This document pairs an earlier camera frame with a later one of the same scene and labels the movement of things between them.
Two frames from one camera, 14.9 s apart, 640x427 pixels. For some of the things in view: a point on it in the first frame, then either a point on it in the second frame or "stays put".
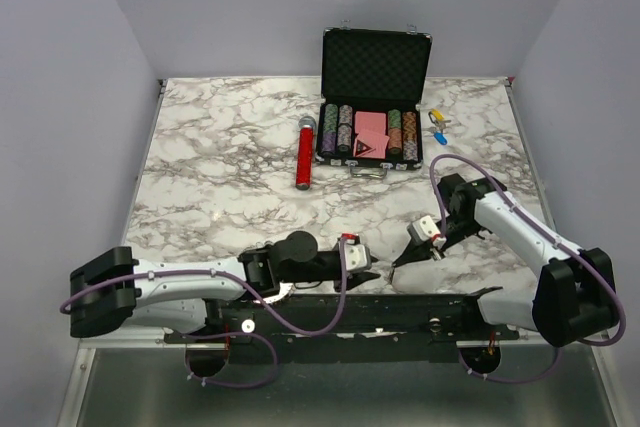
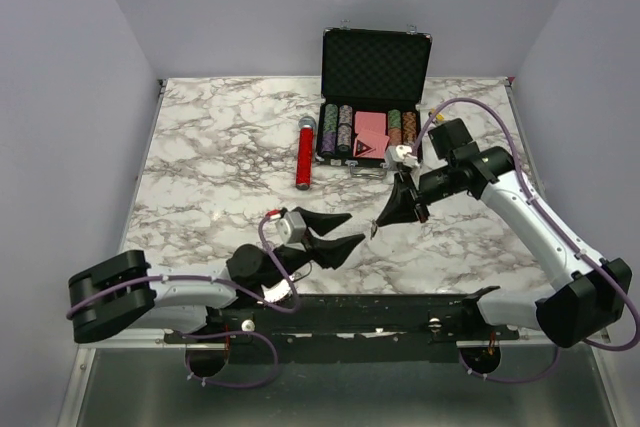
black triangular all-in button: (361, 147) stays put
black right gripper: (414, 252) to (402, 205)
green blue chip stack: (330, 118) stays put
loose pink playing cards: (378, 140) stays put
